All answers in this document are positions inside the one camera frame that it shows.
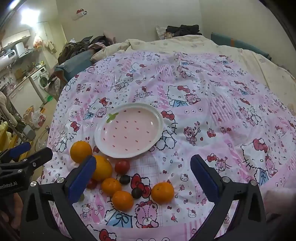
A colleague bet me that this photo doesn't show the pink cartoon printed blanket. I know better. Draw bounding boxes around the pink cartoon printed blanket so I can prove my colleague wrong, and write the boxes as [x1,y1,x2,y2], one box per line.
[40,50,296,241]

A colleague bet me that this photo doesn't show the medium orange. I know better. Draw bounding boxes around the medium orange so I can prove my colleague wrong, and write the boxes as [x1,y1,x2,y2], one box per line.
[70,141,93,163]

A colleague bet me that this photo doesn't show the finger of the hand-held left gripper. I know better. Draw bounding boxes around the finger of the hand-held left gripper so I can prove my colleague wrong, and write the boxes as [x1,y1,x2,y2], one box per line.
[0,142,31,163]
[0,147,53,177]

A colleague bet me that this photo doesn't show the folded dark clothes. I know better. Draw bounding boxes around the folded dark clothes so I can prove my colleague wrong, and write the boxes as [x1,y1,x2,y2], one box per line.
[165,24,200,37]

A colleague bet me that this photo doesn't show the person's left forearm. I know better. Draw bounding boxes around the person's left forearm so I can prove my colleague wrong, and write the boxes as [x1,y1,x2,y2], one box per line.
[0,192,22,232]

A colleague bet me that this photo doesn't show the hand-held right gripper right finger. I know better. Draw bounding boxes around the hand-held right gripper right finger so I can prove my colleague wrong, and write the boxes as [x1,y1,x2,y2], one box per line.
[190,154,275,241]

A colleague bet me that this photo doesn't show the white plastic bag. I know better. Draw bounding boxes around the white plastic bag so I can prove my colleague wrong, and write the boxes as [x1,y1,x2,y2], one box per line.
[31,109,47,128]

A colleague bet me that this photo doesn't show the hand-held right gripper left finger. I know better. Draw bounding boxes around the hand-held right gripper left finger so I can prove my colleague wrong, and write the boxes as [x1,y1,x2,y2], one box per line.
[20,155,102,241]

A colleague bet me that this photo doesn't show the white lower cabinet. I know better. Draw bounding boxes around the white lower cabinet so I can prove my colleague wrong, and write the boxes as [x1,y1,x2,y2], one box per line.
[7,80,43,112]

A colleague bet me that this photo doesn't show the cream duvet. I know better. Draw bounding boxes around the cream duvet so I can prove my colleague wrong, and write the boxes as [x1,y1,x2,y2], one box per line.
[90,34,296,98]

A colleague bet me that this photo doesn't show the yellow wooden rack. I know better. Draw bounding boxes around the yellow wooden rack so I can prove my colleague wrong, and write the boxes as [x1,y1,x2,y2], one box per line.
[0,125,23,153]

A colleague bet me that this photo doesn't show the tangerine with stem dot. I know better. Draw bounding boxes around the tangerine with stem dot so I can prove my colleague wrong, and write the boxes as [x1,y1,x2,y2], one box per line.
[151,182,174,204]

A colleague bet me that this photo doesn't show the beige cloth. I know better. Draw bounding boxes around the beige cloth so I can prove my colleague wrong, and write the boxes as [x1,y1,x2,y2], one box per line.
[0,91,18,126]

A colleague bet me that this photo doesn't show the white wall cabinet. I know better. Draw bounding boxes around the white wall cabinet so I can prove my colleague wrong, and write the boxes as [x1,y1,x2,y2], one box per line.
[1,29,31,48]

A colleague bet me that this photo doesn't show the blue bed frame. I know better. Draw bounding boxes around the blue bed frame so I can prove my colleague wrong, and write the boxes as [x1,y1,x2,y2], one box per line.
[54,49,97,79]

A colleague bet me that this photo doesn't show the printed pillow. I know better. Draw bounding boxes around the printed pillow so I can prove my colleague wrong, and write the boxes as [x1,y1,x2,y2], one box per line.
[155,25,174,40]

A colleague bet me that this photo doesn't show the large orange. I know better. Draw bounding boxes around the large orange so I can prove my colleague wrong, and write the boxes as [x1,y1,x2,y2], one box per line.
[91,155,113,181]

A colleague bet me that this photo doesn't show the hanging orange bag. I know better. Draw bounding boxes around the hanging orange bag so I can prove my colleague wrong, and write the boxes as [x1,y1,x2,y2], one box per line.
[33,35,44,49]

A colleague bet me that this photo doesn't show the pink strawberry-print plate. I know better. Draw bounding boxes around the pink strawberry-print plate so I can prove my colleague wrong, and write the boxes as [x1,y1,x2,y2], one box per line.
[94,103,164,159]

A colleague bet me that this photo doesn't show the white washing machine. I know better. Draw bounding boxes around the white washing machine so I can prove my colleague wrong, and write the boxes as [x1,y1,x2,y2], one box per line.
[29,65,50,103]

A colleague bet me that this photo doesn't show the small tangerine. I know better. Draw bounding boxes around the small tangerine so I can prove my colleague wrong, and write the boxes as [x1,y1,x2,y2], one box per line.
[112,191,134,212]
[101,177,122,197]

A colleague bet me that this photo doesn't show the teal bed board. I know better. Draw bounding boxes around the teal bed board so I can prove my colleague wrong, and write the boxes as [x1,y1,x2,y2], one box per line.
[210,32,272,61]

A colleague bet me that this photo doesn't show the pile of dark clothes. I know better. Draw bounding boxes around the pile of dark clothes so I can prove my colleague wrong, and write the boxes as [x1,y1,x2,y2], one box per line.
[57,35,109,64]

